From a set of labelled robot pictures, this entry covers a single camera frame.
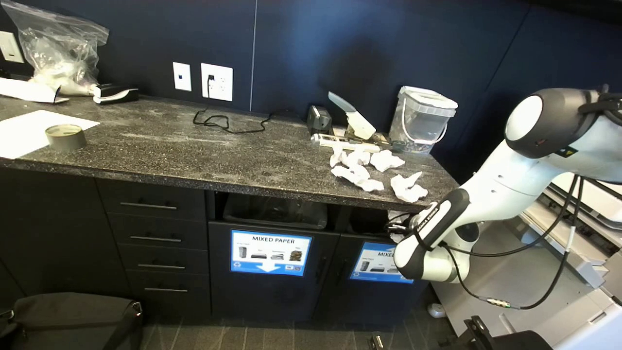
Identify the white double wall socket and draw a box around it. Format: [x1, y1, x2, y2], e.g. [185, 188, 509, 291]
[200, 62, 233, 101]

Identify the white paper sheet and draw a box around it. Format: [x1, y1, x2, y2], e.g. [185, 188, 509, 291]
[0, 108, 95, 159]

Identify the roll of tape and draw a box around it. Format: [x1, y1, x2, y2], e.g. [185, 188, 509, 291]
[45, 124, 84, 140]

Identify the right blue mixed paper sign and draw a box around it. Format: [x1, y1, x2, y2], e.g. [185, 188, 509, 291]
[350, 241, 408, 283]

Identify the clear plastic bag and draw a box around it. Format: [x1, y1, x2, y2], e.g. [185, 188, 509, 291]
[0, 0, 109, 95]

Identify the black bag on floor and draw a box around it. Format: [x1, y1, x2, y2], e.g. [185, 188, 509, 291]
[0, 291, 144, 350]

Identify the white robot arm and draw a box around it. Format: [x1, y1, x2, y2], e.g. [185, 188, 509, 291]
[393, 87, 622, 282]

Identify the right black rubbish bin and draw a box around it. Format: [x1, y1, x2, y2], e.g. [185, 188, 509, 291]
[336, 208, 389, 237]

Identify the left blue recycling sign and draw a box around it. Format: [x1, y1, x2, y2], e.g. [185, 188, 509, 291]
[231, 229, 311, 278]

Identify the black rubbish bin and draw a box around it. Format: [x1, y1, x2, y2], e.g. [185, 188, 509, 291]
[336, 208, 389, 237]
[224, 194, 327, 229]

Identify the black drawer cabinet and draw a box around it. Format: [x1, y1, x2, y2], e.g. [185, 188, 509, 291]
[0, 171, 210, 317]

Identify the left black rubbish bin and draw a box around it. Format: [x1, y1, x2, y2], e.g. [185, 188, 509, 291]
[224, 194, 327, 229]

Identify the white tissue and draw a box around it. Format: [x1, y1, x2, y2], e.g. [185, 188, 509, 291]
[329, 147, 371, 169]
[330, 149, 402, 192]
[391, 173, 428, 202]

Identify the grey office printer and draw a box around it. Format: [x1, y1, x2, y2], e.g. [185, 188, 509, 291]
[433, 175, 622, 350]

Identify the black cable on counter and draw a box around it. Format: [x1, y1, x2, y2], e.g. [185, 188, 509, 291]
[190, 107, 278, 136]

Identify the white single wall socket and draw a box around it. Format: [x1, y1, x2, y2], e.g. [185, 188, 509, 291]
[173, 62, 192, 91]

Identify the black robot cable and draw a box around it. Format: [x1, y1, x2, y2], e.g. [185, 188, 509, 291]
[414, 173, 622, 311]

